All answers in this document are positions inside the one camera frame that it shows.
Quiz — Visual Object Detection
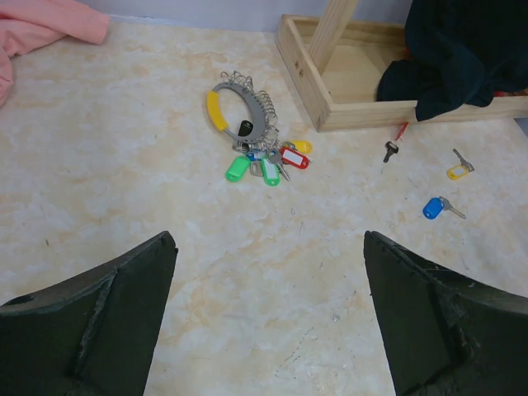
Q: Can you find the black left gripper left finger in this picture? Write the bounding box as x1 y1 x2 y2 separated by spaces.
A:
1 231 178 395

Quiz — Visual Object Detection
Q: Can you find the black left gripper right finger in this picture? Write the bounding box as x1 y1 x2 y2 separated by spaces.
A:
364 231 527 395

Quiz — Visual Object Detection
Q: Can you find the key with blue tag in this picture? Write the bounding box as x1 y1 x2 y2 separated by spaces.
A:
422 196 467 219

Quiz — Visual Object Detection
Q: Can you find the grey oval key organizer ring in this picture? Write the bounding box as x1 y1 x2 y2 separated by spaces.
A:
205 70 285 152

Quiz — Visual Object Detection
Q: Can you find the key with yellow tag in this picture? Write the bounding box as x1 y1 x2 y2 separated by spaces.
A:
446 148 475 181

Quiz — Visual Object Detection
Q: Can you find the key with red tag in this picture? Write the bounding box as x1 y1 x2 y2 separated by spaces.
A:
383 122 409 163

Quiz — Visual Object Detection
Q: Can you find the green key tag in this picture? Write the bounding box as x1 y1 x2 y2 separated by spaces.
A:
261 158 281 186
225 155 251 182

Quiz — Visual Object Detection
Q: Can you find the red key tag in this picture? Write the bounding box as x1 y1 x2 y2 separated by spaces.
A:
280 147 309 169

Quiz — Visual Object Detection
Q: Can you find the dark navy vest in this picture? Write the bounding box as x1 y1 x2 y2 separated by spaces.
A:
376 1 527 121

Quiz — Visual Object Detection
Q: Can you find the wooden clothes rack base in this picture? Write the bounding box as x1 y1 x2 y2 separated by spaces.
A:
277 1 527 131

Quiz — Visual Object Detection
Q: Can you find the pink crumpled cloth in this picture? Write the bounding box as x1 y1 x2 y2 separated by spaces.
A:
1 0 111 103

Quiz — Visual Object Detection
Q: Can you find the yellow key tag on ring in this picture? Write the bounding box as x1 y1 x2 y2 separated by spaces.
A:
290 140 313 154

